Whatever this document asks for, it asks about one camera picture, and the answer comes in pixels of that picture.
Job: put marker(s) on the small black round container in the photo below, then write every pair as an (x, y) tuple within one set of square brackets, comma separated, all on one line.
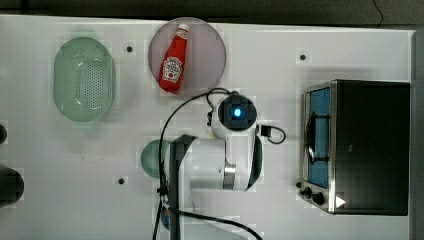
[(11, 186)]

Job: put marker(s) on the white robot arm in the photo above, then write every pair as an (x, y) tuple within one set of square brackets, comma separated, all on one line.
[(231, 160)]

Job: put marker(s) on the green oval colander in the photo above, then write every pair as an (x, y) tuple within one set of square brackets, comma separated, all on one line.
[(84, 79)]

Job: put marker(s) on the black toaster oven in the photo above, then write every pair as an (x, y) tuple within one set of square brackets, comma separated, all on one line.
[(356, 147)]

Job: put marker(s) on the grey round plate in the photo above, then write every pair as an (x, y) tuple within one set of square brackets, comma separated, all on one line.
[(205, 55)]

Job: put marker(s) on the blue cup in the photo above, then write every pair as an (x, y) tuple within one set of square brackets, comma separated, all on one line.
[(164, 217)]

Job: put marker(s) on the red ketchup bottle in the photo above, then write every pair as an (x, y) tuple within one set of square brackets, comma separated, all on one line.
[(173, 64)]

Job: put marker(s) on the green cup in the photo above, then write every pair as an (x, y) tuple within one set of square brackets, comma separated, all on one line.
[(149, 157)]

